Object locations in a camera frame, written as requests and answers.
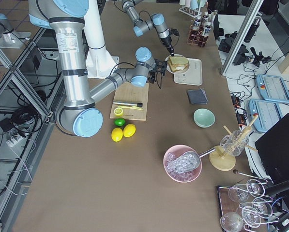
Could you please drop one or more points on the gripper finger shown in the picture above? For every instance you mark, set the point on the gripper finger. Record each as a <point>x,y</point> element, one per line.
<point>159,83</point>
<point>152,79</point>
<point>171,50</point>

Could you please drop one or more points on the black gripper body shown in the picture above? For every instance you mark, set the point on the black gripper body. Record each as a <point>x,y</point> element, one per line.
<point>157,73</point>
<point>167,42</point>

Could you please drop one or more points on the bread slice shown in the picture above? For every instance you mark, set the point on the bread slice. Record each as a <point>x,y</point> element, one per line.
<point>177,61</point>

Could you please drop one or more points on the white round plate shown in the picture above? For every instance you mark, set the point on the white round plate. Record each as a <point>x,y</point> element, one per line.
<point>177,71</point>

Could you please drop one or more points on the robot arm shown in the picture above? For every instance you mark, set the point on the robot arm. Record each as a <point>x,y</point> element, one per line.
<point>79,114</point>
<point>155,21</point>

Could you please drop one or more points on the cream rabbit tray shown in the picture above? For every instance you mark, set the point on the cream rabbit tray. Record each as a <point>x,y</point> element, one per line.
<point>191,75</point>

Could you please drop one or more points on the wine glass tray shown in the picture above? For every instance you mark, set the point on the wine glass tray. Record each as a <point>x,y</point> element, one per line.
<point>244,209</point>

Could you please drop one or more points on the bamboo cutting board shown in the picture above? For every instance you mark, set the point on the bamboo cutting board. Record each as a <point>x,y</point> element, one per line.
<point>132,94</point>

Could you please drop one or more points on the yellow plastic knife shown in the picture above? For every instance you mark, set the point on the yellow plastic knife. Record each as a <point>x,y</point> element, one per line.
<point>130,107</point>

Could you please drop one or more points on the upper tea bottle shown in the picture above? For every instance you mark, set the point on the upper tea bottle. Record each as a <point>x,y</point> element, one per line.
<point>195,26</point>

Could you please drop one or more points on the tea bottle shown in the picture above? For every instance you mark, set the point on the tea bottle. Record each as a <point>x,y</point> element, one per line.
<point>206,31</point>
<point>195,26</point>
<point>204,20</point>

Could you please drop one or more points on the white cup rack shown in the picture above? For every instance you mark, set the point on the white cup rack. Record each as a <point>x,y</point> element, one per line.
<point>192,8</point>

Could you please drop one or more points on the lower right tea bottle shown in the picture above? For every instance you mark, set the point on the lower right tea bottle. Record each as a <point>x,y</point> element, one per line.
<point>206,31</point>

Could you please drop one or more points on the grey folded cloth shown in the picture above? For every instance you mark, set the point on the grey folded cloth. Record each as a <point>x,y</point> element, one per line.
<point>197,96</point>

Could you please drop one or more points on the lower left tea bottle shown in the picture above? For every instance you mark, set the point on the lower left tea bottle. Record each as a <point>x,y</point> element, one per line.
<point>204,20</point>

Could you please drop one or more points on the half cut lemon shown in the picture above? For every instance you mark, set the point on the half cut lemon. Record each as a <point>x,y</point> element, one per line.
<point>118,111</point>

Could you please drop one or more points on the green lime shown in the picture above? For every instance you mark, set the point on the green lime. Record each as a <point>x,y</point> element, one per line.
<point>119,122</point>

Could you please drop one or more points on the upper yellow lemon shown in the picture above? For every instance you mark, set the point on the upper yellow lemon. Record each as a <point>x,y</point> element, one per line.
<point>129,130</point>

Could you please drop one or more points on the yellow lemon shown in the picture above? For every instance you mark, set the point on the yellow lemon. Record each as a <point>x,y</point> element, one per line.
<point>116,134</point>
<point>129,130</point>

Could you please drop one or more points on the mint green bowl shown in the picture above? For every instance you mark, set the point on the mint green bowl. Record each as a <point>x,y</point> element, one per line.
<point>204,118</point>

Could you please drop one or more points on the lower yellow lemon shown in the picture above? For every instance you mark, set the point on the lower yellow lemon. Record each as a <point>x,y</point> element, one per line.
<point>116,134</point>

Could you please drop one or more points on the pink ice bowl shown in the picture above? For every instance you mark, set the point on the pink ice bowl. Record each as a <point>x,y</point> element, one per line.
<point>171,154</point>

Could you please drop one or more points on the metal ice scoop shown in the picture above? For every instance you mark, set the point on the metal ice scoop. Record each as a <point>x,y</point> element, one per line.
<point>189,161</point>

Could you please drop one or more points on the wooden mug tree stand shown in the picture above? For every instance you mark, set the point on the wooden mug tree stand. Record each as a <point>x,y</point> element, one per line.
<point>220,159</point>

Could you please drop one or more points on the far blue teach pendant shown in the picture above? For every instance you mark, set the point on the far blue teach pendant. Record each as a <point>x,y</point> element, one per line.
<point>272,88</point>

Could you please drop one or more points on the blue teach pendant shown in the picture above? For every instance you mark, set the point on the blue teach pendant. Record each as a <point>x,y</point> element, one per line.
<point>268,112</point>
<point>272,88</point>

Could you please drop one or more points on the near blue teach pendant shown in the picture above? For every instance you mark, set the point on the near blue teach pendant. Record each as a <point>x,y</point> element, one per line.
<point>268,112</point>

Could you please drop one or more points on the copper wire bottle rack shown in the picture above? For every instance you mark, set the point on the copper wire bottle rack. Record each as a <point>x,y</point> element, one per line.
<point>195,39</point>

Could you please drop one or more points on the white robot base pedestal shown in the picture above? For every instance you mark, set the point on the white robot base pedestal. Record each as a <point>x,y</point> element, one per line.
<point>99,61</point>

